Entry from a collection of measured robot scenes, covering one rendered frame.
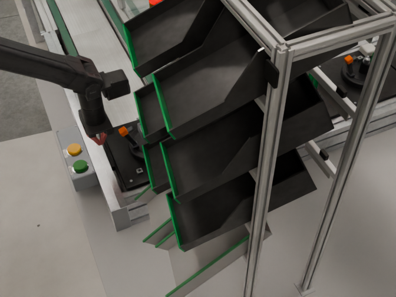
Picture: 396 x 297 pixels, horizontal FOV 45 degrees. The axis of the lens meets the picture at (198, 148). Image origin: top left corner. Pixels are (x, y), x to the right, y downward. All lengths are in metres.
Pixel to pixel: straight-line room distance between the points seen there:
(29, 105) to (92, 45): 1.30
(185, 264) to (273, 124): 0.54
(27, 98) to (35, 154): 1.59
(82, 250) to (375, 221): 0.82
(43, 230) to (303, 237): 0.73
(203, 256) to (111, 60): 0.96
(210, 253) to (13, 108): 2.27
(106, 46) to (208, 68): 1.18
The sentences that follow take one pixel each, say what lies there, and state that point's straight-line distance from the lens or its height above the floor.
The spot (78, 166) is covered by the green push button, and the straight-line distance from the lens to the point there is 1.39.
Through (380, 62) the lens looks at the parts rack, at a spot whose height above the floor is 1.59.
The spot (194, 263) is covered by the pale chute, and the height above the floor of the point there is 1.04.
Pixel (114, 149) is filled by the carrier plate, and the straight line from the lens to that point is 1.41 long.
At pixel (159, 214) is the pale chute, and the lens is 1.20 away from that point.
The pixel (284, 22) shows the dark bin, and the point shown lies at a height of 1.60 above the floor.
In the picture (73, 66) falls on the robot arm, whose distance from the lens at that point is 1.09.
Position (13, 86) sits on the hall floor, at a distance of 3.31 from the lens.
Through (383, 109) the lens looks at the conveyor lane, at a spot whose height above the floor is 0.96.
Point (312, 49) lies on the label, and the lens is 0.61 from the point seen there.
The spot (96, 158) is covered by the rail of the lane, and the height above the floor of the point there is 0.96.
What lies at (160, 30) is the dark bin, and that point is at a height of 1.53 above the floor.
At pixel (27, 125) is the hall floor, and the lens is 3.00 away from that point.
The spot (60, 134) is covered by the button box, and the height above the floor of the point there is 0.96.
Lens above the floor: 2.01
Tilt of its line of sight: 49 degrees down
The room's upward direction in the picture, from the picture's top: 2 degrees counter-clockwise
